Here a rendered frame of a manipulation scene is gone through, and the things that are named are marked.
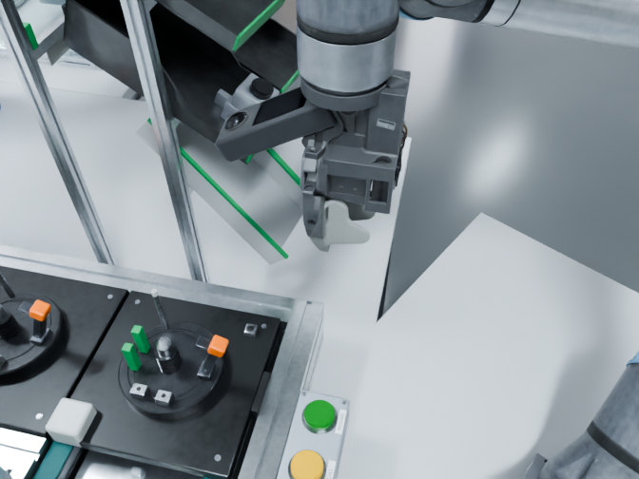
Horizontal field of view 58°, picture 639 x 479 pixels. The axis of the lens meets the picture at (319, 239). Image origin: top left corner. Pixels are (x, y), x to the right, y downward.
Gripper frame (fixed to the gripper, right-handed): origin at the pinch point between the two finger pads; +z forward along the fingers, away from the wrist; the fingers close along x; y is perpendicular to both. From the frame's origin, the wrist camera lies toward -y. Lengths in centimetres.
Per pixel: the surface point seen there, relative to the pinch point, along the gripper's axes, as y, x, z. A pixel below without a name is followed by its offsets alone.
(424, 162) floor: 10, 169, 123
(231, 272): -21.7, 22.1, 37.3
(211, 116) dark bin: -19.4, 19.8, 1.1
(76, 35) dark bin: -35.5, 19.0, -9.0
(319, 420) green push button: 1.6, -7.5, 26.1
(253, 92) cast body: -13.3, 20.2, -3.2
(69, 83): -83, 73, 37
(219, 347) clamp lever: -11.3, -5.6, 16.3
